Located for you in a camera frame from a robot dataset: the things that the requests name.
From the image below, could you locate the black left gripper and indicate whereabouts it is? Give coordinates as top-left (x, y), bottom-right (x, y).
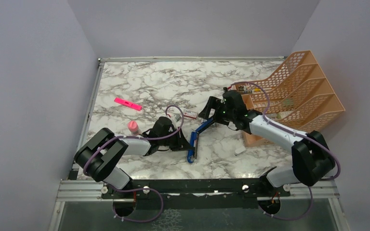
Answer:
top-left (159, 127), bottom-right (193, 151)

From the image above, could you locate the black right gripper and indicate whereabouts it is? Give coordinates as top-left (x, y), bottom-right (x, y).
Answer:
top-left (198, 96), bottom-right (236, 126)

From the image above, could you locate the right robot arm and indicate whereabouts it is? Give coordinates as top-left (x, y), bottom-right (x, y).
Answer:
top-left (199, 90), bottom-right (341, 196)

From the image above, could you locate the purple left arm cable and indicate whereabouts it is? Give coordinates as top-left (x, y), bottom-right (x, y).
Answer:
top-left (82, 104), bottom-right (185, 223)

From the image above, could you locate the peach plastic desk organizer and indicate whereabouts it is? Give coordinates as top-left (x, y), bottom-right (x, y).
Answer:
top-left (231, 51), bottom-right (345, 132)

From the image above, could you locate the blue stapler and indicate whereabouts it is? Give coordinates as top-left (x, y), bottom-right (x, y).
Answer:
top-left (187, 117), bottom-right (214, 164)

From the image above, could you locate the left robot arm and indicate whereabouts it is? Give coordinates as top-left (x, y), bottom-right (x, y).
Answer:
top-left (74, 116), bottom-right (195, 198)

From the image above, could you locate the pink flat plastic bar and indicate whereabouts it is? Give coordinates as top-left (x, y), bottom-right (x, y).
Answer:
top-left (114, 98), bottom-right (142, 111)

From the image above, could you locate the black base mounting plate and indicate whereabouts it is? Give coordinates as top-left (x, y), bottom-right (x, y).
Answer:
top-left (101, 178), bottom-right (290, 210)

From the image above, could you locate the pink capped small bottle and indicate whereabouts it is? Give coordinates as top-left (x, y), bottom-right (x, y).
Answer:
top-left (127, 121), bottom-right (141, 136)

